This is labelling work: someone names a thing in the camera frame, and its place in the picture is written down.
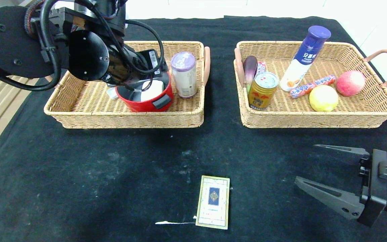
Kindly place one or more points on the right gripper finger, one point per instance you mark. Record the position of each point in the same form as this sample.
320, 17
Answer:
351, 150
334, 198

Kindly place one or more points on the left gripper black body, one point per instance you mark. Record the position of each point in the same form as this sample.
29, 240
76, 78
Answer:
153, 59

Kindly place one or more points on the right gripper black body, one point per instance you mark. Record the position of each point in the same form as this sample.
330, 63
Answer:
372, 188

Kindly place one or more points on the white soap bar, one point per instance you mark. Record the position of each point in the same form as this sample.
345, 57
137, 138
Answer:
153, 90

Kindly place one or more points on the yellow lemon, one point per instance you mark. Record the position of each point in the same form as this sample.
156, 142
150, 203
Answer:
323, 98

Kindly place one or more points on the blue cap white bottle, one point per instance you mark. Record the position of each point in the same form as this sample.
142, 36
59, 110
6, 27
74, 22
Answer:
306, 53

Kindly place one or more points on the gold drink can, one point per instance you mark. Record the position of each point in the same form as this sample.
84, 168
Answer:
262, 90

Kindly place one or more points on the playing card box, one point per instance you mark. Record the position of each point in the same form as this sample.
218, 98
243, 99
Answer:
213, 201

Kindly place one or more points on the purple lid canister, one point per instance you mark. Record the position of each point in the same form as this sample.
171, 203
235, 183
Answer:
184, 80

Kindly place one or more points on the grey toothbrush case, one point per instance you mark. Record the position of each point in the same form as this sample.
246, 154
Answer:
112, 94

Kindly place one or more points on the red apple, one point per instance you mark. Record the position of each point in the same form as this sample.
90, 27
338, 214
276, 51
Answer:
350, 83

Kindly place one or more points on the orange sausage stick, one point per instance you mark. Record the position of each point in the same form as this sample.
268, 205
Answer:
309, 88

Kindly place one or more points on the white table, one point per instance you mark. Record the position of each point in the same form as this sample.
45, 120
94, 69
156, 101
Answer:
213, 8

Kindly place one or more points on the purple eggplant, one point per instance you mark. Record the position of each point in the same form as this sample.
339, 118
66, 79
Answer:
250, 69

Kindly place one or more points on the red candy pack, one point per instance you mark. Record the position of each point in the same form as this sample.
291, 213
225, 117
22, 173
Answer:
261, 67

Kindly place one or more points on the black table cloth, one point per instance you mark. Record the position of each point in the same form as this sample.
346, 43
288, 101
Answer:
79, 174

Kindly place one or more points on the white paper scrap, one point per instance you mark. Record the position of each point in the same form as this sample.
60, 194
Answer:
170, 222

